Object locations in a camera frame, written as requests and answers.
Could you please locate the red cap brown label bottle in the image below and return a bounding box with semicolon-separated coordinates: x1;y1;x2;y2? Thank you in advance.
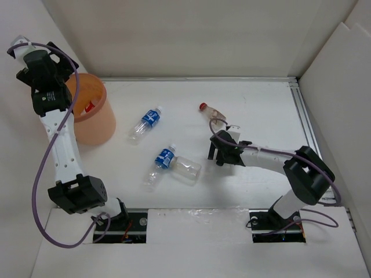
199;103;226;129

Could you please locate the red label white bottle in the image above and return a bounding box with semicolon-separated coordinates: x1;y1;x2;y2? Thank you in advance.
82;99;99;115

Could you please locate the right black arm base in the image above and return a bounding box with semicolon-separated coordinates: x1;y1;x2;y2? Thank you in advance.
246;209;306;243

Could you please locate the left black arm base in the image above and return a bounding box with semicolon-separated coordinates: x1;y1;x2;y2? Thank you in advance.
93;210;148;244

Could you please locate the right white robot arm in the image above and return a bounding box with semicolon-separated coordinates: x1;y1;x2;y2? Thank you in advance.
208;130;335;228

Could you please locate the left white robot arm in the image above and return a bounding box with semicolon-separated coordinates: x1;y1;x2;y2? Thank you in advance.
8;39;129;230

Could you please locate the orange plastic bin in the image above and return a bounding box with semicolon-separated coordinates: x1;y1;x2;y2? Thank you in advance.
66;73;116;145

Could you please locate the clear bottle without label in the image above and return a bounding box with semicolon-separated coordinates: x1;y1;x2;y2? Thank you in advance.
170;156;202;186

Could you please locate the blue label bottle lower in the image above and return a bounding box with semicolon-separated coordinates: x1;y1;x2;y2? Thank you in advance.
143;144;176;192

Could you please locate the blue label bottle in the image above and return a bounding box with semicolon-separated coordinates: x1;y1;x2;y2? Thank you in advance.
128;106;163;144
143;144;176;192

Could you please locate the blue label bottle upper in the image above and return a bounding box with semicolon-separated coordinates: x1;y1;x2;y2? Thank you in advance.
128;106;163;144

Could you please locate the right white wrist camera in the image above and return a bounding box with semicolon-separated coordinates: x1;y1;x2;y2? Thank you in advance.
226;125;241;144

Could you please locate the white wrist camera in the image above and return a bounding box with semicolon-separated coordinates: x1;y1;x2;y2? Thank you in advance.
7;35;35;60
226;125;241;144

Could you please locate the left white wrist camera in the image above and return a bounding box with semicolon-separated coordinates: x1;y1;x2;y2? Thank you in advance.
7;35;35;60

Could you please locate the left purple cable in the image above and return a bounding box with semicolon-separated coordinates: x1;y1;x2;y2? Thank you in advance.
6;41;111;248

